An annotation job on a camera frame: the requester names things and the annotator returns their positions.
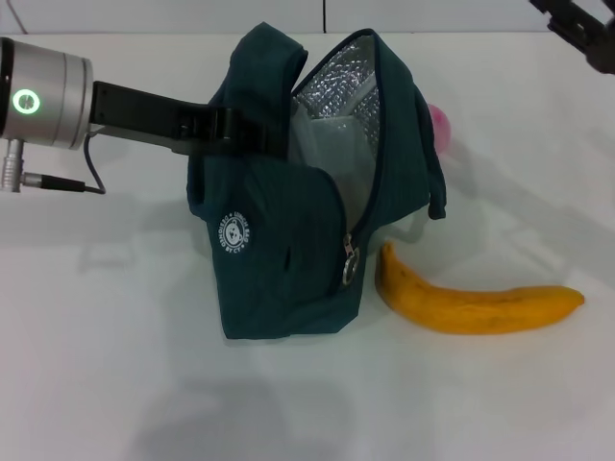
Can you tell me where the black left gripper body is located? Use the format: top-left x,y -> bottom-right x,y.
90,80 -> 233,158

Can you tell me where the clear container blue seal lid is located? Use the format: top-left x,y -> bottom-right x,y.
290,103 -> 381,203

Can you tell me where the pink peach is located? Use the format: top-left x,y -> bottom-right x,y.
429,103 -> 454,155

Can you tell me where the yellow banana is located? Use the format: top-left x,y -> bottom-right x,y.
375,241 -> 586,336

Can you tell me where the dark teal lunch bag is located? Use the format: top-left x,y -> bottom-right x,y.
184,27 -> 451,342

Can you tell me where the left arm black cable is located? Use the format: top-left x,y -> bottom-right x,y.
23,133 -> 107,196

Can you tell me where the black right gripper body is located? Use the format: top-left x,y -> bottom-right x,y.
546,0 -> 615,76

